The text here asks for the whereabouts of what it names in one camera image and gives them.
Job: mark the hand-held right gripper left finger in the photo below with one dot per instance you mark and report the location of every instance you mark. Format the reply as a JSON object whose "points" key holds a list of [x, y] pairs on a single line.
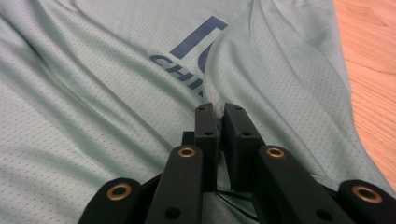
{"points": [[207, 140]]}

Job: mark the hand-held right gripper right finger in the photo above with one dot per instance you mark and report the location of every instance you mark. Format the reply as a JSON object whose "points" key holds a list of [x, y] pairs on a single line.
{"points": [[241, 146]]}

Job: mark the green t-shirt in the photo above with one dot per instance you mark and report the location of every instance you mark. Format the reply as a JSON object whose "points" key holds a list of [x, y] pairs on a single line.
{"points": [[93, 93]]}

